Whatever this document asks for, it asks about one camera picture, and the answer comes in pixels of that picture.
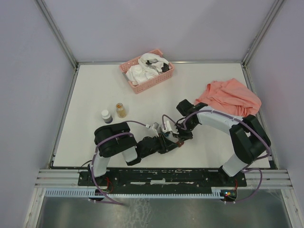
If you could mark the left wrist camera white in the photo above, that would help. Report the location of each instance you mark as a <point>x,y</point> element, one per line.
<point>153,128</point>

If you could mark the red pill box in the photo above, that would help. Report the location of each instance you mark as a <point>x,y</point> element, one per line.
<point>180,143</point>

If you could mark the white cloth in basket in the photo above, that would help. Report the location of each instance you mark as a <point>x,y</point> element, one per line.
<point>149,66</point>

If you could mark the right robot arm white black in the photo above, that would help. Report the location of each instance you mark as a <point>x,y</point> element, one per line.
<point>249,139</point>

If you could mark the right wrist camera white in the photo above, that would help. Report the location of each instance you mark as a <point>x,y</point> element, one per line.
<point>169,127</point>

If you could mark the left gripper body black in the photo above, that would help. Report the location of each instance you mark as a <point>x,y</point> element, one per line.
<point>160,145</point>

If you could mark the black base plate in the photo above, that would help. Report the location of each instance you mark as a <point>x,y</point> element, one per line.
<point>167,180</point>

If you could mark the white cable duct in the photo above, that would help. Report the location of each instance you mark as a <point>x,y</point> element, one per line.
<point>91,193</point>

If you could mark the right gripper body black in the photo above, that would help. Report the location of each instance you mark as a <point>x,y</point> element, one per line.
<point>186,133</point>

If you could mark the pink shirt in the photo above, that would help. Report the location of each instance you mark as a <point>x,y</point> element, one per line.
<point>231,97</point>

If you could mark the white bottle cap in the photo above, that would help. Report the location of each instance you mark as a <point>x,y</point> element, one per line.
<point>106,116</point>

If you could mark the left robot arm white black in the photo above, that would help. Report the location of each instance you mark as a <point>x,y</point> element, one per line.
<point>116,138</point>

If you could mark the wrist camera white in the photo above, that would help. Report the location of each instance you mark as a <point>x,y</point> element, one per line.
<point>169,127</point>
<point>153,128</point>

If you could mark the glass pill bottle yellow pills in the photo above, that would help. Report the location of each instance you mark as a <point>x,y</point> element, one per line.
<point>121,111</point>

